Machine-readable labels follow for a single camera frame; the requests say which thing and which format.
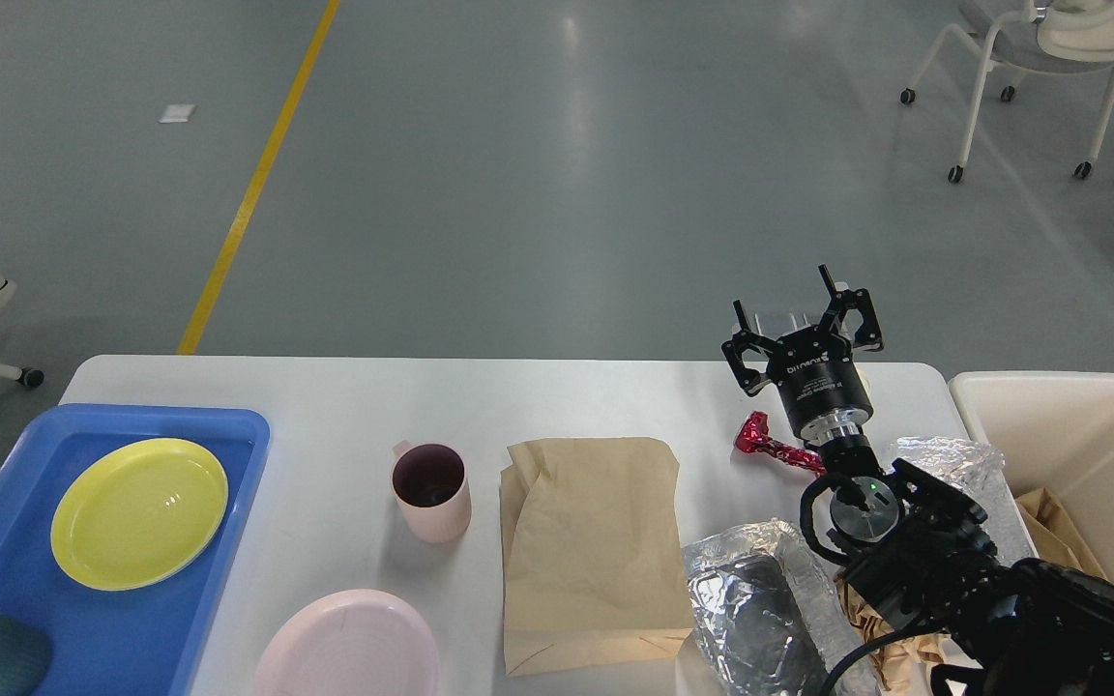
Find crumpled brown paper ball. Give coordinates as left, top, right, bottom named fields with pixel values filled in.
left=836, top=571, right=948, bottom=695

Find pink plate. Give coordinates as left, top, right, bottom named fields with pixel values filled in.
left=252, top=589, right=439, bottom=695

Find red foil wrapper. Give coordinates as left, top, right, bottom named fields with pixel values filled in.
left=733, top=411, right=827, bottom=477

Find floor socket plates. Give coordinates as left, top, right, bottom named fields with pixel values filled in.
left=752, top=311, right=821, bottom=340

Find crumpled foil sheet right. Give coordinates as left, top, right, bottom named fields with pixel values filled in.
left=881, top=435, right=1040, bottom=566

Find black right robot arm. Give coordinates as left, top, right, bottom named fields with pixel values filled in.
left=721, top=266, right=1114, bottom=695

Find white floor label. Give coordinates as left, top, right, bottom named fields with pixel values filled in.
left=158, top=104, right=197, bottom=125

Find brown paper in bin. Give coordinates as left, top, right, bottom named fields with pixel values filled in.
left=1015, top=486, right=1108, bottom=580

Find white chair on wheels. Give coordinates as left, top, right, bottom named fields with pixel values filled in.
left=900, top=1, right=1114, bottom=184

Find yellow plate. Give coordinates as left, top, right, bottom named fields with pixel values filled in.
left=49, top=439, right=229, bottom=592

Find brown paper bag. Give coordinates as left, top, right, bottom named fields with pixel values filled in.
left=499, top=437, right=693, bottom=678

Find beige waste bin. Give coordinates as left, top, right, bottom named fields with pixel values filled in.
left=948, top=371, right=1114, bottom=582

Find pink mug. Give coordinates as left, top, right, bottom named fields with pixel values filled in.
left=391, top=441, right=472, bottom=543

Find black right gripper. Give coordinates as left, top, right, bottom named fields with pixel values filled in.
left=721, top=266, right=885, bottom=438

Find blue plastic tray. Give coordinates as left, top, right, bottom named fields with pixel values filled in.
left=0, top=402, right=270, bottom=695

